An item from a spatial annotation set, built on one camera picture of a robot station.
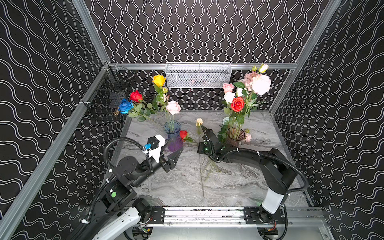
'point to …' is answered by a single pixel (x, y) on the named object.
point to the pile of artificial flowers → (222, 134)
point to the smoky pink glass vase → (235, 134)
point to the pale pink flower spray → (172, 108)
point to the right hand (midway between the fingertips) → (198, 147)
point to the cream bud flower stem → (199, 123)
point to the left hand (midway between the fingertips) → (178, 143)
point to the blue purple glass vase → (175, 142)
